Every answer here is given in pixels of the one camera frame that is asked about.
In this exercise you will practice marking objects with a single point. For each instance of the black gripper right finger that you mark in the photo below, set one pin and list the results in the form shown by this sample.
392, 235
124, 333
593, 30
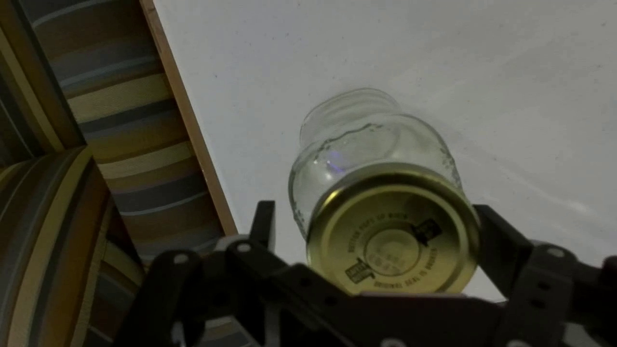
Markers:
552, 290

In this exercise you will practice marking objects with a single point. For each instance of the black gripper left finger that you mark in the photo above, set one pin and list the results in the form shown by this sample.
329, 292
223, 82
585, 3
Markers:
213, 296

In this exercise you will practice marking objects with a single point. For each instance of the gold metal jar lid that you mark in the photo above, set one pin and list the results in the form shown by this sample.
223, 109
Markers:
392, 238

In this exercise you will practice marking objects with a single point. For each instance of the clear glass jar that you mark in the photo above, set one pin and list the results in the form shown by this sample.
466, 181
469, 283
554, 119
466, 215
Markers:
360, 148

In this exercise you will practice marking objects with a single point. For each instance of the striped sofa cushion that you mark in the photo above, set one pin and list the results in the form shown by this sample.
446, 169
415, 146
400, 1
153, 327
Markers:
51, 258

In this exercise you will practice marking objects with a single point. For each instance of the striped fabric sofa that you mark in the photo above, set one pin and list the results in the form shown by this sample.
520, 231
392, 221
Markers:
122, 103

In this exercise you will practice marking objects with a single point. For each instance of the white plastic board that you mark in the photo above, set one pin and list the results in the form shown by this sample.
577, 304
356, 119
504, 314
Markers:
450, 65

